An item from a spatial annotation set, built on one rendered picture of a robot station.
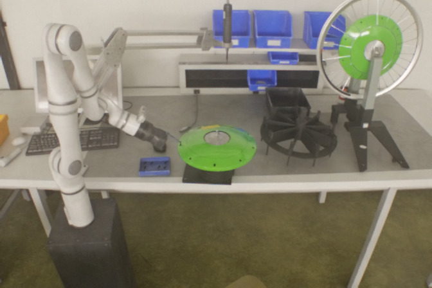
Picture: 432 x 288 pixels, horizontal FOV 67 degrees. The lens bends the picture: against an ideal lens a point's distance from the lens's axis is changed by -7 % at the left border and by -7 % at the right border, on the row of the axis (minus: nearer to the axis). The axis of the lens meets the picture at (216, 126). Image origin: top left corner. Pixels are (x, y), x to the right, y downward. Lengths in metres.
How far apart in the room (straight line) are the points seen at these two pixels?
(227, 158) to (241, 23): 1.03
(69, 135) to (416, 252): 2.27
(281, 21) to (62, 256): 1.65
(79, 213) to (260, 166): 0.76
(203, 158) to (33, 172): 0.78
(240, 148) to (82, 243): 0.68
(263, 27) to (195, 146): 1.02
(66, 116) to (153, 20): 1.14
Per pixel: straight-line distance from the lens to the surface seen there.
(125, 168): 1.55
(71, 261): 1.46
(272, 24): 2.13
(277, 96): 2.02
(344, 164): 1.63
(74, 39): 1.09
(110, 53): 1.36
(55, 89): 1.13
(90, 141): 1.74
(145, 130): 1.31
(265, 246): 2.41
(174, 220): 2.56
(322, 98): 2.17
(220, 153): 1.30
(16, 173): 1.71
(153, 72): 2.25
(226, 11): 1.51
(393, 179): 1.62
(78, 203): 1.34
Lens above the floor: 1.84
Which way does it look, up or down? 31 degrees down
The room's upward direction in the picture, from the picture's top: straight up
